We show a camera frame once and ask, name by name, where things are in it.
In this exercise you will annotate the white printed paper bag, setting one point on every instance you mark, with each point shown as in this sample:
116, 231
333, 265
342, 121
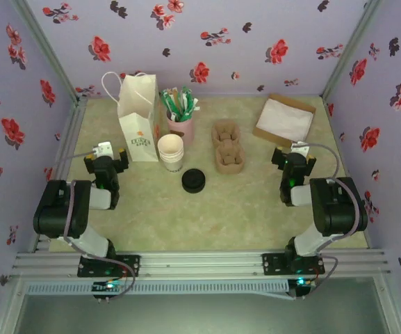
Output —
137, 104

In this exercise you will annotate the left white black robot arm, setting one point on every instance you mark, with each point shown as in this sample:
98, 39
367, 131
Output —
61, 208

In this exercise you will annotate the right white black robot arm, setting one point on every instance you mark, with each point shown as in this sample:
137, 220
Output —
339, 208

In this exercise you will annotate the brown cardboard napkin tray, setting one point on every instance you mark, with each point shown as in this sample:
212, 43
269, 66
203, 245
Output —
269, 135

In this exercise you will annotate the white paper napkin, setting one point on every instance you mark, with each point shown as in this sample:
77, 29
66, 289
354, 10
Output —
283, 118

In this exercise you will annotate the pink stick holder cup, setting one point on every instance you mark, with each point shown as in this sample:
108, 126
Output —
186, 130

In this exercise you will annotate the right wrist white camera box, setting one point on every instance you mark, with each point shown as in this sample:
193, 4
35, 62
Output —
301, 149

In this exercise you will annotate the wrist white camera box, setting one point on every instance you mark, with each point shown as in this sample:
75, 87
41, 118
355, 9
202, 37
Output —
103, 149
301, 149

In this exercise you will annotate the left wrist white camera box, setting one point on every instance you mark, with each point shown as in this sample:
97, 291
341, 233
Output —
103, 149

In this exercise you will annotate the aluminium side rail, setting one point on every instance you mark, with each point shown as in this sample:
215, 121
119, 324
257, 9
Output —
71, 132

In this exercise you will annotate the aluminium frame post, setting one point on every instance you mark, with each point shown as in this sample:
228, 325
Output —
350, 48
393, 316
47, 48
3, 321

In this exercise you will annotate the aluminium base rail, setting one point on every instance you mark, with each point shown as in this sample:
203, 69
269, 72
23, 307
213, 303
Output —
200, 264

